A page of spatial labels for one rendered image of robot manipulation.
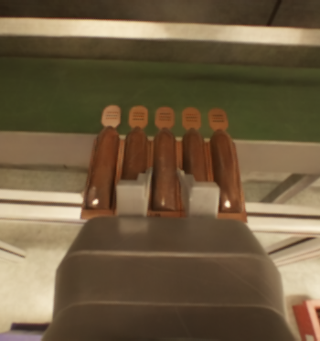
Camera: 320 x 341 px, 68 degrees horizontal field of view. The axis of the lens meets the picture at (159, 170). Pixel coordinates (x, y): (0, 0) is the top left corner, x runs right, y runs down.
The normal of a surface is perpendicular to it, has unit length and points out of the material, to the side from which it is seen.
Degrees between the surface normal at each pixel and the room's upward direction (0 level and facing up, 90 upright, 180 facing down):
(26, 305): 0
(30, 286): 0
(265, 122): 2
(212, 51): 90
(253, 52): 90
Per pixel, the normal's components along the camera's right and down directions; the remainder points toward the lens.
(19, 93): 0.02, -0.48
